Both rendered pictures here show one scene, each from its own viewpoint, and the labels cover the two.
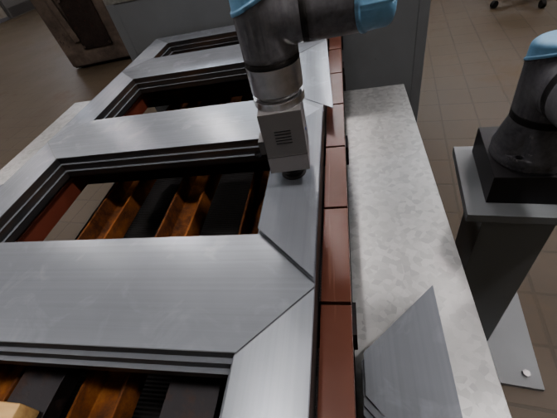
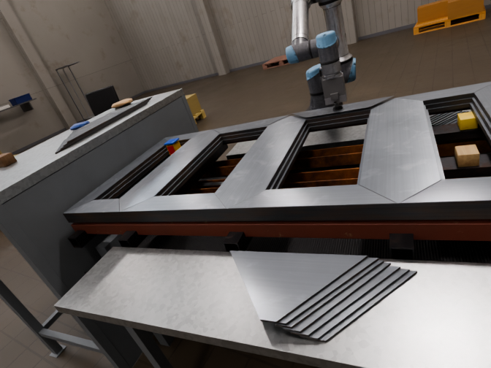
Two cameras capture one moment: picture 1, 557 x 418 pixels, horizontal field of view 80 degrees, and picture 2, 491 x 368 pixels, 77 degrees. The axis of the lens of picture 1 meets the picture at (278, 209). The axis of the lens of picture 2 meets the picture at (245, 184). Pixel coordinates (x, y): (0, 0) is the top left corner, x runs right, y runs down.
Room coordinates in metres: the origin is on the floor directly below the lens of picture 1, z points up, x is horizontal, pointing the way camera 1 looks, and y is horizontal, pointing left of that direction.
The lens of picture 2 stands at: (0.62, 1.30, 1.31)
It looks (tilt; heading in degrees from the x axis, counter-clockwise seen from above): 27 degrees down; 284
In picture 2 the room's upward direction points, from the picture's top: 19 degrees counter-clockwise
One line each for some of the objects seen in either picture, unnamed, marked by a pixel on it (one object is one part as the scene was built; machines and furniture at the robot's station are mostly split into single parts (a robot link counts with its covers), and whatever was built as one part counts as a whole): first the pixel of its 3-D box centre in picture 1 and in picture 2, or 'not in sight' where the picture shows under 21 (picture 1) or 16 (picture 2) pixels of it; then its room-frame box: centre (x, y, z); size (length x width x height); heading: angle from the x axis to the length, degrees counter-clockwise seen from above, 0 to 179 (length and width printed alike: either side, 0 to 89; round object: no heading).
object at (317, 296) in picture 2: not in sight; (303, 290); (0.70, 0.81, 0.77); 0.45 x 0.20 x 0.04; 163
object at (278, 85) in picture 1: (275, 75); (329, 68); (0.46, -0.04, 1.04); 0.08 x 0.08 x 0.05
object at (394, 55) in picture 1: (278, 96); (157, 214); (1.53, -0.14, 0.50); 1.30 x 0.04 x 1.01; 73
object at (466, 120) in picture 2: not in sight; (467, 120); (0.08, 0.21, 0.79); 0.06 x 0.05 x 0.04; 73
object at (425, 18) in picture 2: not in sight; (448, 12); (-2.76, -6.31, 0.22); 1.22 x 0.87 x 0.44; 156
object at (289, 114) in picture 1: (278, 125); (333, 88); (0.46, -0.03, 0.97); 0.10 x 0.09 x 0.16; 77
